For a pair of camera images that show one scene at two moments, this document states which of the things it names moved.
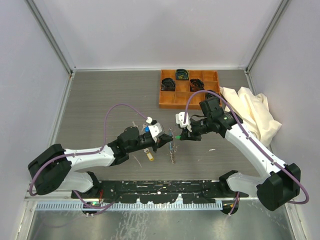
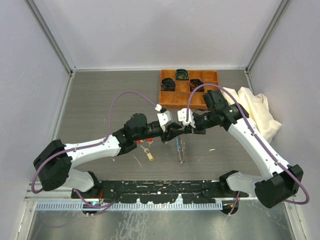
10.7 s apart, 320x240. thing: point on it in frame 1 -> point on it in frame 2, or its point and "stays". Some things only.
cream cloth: [253, 111] stays
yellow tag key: [149, 154] stays
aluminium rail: [50, 197] stays
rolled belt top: [182, 74] stays
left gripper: [161, 140] -> [172, 131]
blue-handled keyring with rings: [173, 147] -> [180, 145]
